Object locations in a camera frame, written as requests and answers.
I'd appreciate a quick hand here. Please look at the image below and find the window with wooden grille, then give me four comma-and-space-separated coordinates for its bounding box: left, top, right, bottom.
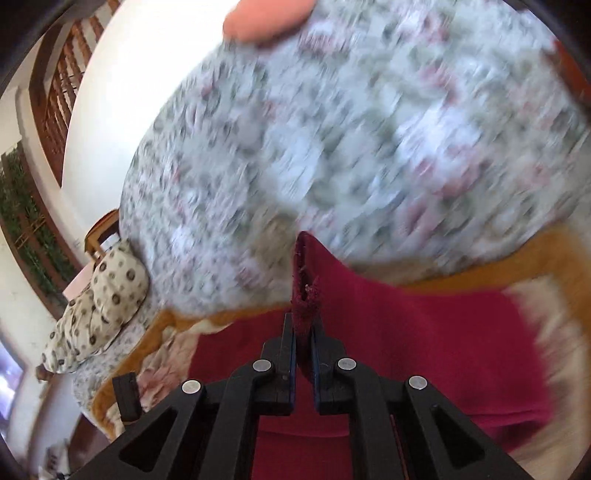
28, 0, 123, 188

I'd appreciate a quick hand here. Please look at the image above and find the salmon pink pillow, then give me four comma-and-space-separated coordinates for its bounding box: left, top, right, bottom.
222, 0, 317, 44

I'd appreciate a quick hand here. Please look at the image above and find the green plant wall panel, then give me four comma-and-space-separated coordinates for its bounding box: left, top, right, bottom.
0, 143, 79, 305

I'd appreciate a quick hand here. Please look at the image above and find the television screen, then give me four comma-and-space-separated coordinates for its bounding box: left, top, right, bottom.
0, 342, 25, 421

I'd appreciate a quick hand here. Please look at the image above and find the plush blanket with orange border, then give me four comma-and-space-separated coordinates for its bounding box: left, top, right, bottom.
90, 228, 591, 474

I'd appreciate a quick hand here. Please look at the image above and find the floral bed sheet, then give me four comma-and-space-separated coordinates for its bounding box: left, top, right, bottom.
71, 0, 583, 411

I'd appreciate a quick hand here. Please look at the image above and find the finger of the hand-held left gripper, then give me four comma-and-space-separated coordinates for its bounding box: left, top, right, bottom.
112, 372, 140, 424

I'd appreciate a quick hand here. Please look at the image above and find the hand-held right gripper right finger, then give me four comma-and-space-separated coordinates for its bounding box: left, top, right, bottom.
310, 324, 536, 480

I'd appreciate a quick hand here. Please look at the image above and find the orange cloth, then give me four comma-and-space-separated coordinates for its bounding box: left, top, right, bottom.
553, 39, 588, 101

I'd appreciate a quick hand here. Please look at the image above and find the wooden chair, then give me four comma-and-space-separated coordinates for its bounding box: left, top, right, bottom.
84, 209, 122, 264

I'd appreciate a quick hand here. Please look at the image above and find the cream spotted pillow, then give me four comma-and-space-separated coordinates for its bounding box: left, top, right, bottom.
41, 240, 151, 374

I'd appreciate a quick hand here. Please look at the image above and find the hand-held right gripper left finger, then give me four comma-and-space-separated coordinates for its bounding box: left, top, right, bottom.
68, 313, 296, 480

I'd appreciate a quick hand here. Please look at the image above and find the dark red garment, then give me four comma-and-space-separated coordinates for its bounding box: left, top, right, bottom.
187, 231, 555, 480

